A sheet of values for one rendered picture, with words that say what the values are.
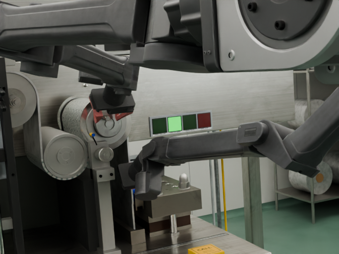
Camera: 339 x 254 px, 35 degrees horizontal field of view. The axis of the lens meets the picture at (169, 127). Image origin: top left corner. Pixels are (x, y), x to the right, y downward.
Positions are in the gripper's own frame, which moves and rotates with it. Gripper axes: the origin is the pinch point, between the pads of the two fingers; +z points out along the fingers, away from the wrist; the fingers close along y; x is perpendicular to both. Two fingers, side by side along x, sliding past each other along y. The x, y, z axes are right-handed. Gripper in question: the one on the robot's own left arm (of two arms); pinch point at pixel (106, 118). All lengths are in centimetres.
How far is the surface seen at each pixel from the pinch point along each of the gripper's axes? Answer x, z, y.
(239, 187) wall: 92, 272, 211
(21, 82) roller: 11.9, -3.2, -20.1
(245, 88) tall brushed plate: 24, 27, 69
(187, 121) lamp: 17, 33, 43
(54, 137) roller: -0.4, 5.7, -13.3
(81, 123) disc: 1.8, 3.8, -5.6
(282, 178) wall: 92, 271, 258
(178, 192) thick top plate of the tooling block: -18.0, 15.7, 20.0
